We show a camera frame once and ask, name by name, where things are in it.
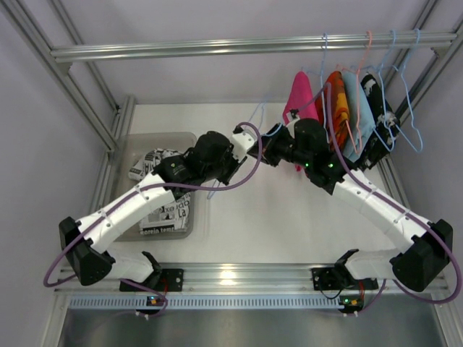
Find empty blue wire hanger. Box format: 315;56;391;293
391;28;424;153

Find pink wire hanger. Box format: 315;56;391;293
336;30;373;155

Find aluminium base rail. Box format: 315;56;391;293
52;263;449;294

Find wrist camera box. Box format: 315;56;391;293
283;109;300;126
229;126;256;162

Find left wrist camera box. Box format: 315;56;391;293
229;126;256;162

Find aluminium frame post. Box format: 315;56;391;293
1;1;137;208

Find black white newsprint trousers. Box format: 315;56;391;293
128;148;192;239

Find orange patterned cloth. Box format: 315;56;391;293
315;70;355;158

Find pink cloth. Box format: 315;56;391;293
281;71;321;173

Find blue hanger of black cloth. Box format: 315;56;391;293
375;30;397;153

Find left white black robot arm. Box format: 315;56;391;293
59;128;263;288

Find light blue wire hanger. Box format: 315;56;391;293
206;99;286;200

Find black white patterned cloth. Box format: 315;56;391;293
357;73;400;171

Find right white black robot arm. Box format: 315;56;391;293
248;119;453;292

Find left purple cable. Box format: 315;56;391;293
43;121;267;319

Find clear plastic storage bin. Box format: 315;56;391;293
104;132;198;242

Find slotted grey cable duct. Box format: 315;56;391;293
68;294;344;310

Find light blue cloth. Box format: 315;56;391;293
341;70;375;162

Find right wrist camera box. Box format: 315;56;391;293
283;109;300;126

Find aluminium hanging rail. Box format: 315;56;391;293
51;30;457;63

